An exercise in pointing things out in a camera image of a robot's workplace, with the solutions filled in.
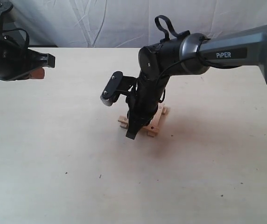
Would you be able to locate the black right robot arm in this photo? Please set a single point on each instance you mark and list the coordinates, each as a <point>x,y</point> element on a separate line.
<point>188,54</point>

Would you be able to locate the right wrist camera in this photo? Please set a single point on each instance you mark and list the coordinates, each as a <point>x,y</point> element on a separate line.
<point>117,85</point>

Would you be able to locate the wooden stick with holes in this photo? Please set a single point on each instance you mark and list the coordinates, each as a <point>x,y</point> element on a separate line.
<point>155,122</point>
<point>123,122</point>

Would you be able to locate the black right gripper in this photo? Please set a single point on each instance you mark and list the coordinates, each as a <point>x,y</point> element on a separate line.
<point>143,102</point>

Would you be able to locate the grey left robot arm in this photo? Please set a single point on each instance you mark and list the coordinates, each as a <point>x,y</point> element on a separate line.
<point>18,36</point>

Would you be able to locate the white backdrop cloth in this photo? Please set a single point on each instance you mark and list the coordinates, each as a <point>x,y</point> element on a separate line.
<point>131,23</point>

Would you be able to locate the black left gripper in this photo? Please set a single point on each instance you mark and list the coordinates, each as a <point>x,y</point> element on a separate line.
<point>16,64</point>

